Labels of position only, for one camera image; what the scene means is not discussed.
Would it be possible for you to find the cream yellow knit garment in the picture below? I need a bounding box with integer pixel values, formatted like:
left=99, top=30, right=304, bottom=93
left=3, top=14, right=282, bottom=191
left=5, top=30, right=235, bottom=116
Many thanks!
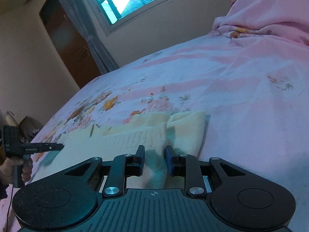
left=58, top=111, right=207, bottom=189

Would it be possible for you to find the person's left hand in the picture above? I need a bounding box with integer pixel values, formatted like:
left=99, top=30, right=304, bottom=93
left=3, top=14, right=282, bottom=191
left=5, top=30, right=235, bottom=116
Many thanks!
left=0, top=157, right=33, bottom=185

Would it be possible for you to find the brown wooden side shelf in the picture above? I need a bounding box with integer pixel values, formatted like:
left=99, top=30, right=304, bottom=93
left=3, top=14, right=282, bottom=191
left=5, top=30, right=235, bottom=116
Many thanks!
left=18, top=116, right=43, bottom=141

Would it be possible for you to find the white thermos jug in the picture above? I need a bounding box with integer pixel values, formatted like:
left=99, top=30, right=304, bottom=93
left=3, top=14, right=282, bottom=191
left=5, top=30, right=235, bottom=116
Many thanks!
left=5, top=111, right=18, bottom=127

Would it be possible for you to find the pink floral bed sheet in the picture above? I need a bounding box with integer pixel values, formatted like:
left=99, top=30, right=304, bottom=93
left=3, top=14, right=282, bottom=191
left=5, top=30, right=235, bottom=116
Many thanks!
left=0, top=28, right=309, bottom=232

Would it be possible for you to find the brown wooden door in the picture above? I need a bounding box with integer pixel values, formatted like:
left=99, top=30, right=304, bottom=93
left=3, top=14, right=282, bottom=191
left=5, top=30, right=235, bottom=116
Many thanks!
left=39, top=0, right=101, bottom=88

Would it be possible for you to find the left grey curtain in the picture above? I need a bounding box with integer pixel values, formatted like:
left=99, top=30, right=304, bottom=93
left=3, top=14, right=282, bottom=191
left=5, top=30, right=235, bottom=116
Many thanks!
left=59, top=0, right=119, bottom=74

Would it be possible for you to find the pink crumpled blanket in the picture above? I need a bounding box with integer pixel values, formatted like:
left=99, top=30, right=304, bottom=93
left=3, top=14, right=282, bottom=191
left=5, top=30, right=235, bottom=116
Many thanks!
left=212, top=0, right=308, bottom=46

